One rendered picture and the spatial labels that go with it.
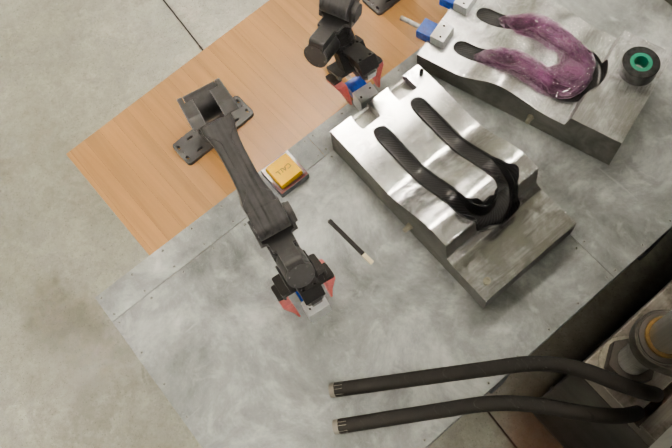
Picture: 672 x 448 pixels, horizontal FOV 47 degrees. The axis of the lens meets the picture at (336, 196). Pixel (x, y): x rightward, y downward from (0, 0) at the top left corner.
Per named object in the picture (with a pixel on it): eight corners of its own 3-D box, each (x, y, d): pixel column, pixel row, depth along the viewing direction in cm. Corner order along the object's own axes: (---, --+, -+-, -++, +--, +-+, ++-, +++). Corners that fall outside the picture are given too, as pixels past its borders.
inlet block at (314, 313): (281, 273, 171) (277, 266, 166) (300, 261, 172) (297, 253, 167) (311, 323, 166) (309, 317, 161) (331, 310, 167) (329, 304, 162)
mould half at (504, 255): (333, 149, 182) (328, 121, 169) (417, 83, 186) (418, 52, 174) (483, 309, 165) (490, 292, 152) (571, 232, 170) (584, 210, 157)
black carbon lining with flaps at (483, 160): (368, 137, 174) (366, 117, 166) (422, 95, 177) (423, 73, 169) (476, 249, 162) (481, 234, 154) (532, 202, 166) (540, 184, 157)
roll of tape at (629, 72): (611, 74, 171) (615, 65, 168) (630, 48, 173) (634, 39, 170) (644, 92, 169) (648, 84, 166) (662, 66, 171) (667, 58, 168)
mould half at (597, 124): (416, 67, 188) (417, 41, 178) (470, -10, 196) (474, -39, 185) (608, 165, 175) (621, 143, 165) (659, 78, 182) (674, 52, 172)
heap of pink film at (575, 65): (468, 64, 181) (470, 45, 173) (505, 9, 186) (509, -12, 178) (570, 116, 174) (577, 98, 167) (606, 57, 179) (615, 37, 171)
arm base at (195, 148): (249, 98, 179) (231, 79, 182) (180, 152, 175) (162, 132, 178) (255, 114, 187) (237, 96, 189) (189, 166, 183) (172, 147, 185)
